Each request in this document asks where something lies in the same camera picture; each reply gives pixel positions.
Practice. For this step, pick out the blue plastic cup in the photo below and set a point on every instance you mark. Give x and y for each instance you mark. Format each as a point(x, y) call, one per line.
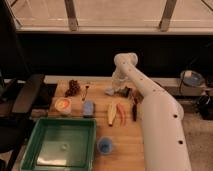
point(104, 145)

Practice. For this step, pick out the yellow banana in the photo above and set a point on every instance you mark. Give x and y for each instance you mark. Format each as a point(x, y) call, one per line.
point(111, 113)

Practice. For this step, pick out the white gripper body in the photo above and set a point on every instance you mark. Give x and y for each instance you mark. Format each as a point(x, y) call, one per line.
point(118, 80)

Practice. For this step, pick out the small dark spoon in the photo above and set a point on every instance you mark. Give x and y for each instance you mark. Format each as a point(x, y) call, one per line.
point(85, 93)

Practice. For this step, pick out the orange filled white cup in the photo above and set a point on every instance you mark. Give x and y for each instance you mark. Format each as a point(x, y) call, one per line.
point(63, 105)

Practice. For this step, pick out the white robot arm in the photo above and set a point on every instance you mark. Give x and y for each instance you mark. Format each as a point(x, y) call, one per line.
point(165, 147)

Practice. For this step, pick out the blue bowl on side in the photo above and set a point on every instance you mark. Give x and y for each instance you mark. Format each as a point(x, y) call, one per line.
point(191, 78)

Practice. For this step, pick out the black chair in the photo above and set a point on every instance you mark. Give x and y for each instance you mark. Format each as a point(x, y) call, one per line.
point(17, 125)

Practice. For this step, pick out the blue sponge block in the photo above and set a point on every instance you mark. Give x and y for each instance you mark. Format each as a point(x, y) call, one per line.
point(88, 108)

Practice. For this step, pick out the green plastic bin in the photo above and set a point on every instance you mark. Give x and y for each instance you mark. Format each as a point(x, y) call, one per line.
point(60, 145)

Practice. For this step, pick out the brown grape bunch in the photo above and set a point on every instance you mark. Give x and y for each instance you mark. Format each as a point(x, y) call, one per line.
point(74, 88)

